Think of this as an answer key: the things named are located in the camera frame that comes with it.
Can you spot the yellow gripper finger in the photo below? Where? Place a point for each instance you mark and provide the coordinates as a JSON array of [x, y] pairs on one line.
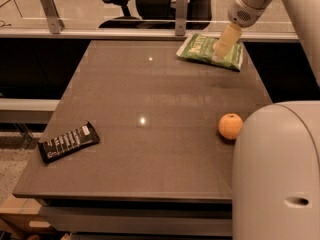
[[229, 36]]

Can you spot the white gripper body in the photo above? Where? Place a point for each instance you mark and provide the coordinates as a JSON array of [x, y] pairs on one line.
[[244, 15]]

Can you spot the green jalapeno chip bag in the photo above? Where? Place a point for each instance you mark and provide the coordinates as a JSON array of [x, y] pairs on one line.
[[200, 48]]

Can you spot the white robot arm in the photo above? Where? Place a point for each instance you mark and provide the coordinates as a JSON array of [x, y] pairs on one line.
[[276, 162]]

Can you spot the black rxbar chocolate bar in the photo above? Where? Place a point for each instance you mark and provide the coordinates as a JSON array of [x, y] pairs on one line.
[[68, 143]]

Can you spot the black office chair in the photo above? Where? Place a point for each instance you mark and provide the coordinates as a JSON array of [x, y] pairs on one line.
[[160, 14]]

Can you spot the orange fruit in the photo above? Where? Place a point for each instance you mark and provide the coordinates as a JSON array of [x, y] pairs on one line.
[[229, 126]]

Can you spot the glass partition panel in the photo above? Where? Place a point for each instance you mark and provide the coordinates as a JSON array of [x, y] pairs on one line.
[[88, 14]]

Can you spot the wooden crate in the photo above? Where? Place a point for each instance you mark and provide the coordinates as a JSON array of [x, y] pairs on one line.
[[21, 218]]

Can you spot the middle metal bracket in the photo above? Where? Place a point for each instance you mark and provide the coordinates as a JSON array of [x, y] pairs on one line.
[[181, 17]]

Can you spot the metal bracket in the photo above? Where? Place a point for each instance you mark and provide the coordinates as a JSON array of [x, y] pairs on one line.
[[55, 23], [181, 17]]

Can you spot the left metal bracket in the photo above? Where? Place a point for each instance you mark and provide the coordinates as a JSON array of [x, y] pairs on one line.
[[55, 23]]

